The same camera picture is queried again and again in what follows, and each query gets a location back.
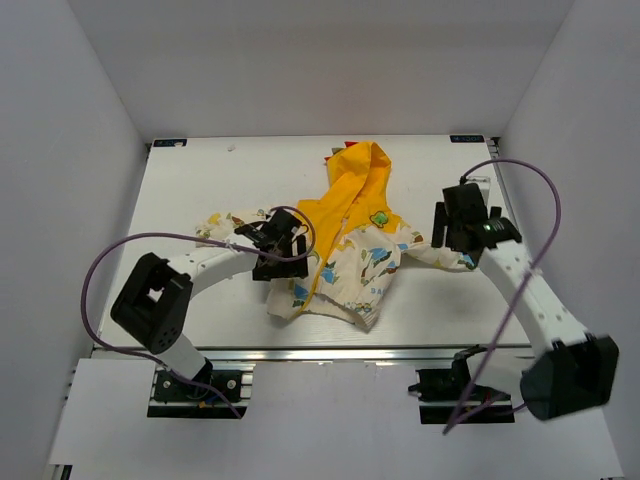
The dark blue corner label left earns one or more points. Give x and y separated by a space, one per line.
169 143

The aluminium right side rail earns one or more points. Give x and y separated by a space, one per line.
495 153

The dark blue corner label right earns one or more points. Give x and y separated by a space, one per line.
464 139

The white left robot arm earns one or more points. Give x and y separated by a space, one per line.
153 303

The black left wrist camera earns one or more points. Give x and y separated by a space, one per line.
277 230

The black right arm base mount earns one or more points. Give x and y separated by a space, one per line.
438 391

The dark blue corner label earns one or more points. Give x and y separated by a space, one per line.
169 143
464 139

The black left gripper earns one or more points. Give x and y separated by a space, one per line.
288 269

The yellow dinosaur print kids jacket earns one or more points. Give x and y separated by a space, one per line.
360 243

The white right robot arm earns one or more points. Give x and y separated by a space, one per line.
572 370

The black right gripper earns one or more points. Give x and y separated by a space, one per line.
441 221

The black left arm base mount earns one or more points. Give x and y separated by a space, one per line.
226 399

